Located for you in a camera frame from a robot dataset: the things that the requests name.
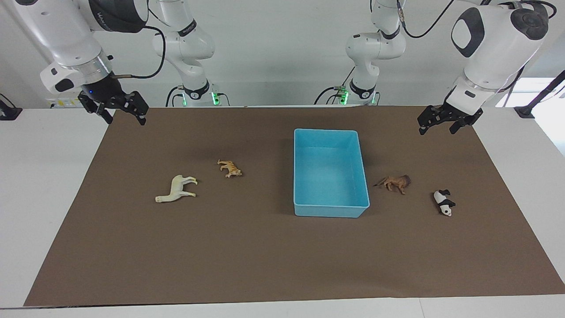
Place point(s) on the light blue storage box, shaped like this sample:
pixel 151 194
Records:
pixel 329 176

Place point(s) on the brown lion toy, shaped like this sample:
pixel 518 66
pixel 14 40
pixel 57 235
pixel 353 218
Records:
pixel 395 182

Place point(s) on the cream llama toy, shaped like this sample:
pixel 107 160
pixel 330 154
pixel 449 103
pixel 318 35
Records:
pixel 176 187

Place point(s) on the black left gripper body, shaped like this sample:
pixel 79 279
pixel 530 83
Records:
pixel 463 112

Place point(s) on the orange striped tiger toy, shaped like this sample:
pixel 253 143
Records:
pixel 229 168

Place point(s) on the white wall socket box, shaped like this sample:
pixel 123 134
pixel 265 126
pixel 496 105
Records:
pixel 66 104

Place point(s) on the black table clamp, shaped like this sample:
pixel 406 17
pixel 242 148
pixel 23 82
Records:
pixel 9 112

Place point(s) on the brown table mat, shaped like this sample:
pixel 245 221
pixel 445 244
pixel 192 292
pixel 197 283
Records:
pixel 247 256

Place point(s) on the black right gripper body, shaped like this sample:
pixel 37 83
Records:
pixel 103 90

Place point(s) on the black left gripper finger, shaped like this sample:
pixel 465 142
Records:
pixel 460 124
pixel 430 117

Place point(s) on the black white panda toy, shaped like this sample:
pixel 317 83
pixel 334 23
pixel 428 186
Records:
pixel 443 202

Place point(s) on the black angled stand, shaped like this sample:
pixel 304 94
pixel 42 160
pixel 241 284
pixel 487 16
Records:
pixel 527 110

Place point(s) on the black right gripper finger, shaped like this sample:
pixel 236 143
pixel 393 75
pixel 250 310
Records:
pixel 95 107
pixel 137 105

